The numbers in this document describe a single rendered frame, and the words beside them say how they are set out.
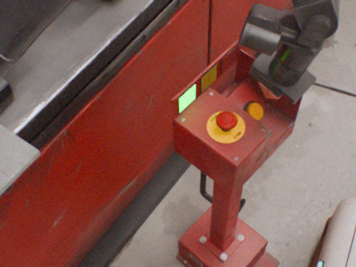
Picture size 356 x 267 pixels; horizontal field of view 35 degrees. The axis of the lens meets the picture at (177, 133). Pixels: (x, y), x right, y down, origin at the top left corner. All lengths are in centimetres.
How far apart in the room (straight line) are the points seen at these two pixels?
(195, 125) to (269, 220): 83
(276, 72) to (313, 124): 108
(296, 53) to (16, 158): 45
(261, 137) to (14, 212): 49
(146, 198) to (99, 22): 83
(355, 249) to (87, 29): 88
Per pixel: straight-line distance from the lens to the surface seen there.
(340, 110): 210
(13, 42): 47
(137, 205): 180
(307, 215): 187
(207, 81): 109
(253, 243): 168
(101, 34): 109
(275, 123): 117
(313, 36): 88
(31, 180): 111
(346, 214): 159
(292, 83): 100
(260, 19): 90
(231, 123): 104
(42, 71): 106
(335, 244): 155
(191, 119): 107
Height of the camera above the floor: 167
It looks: 58 degrees down
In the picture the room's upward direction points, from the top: 2 degrees counter-clockwise
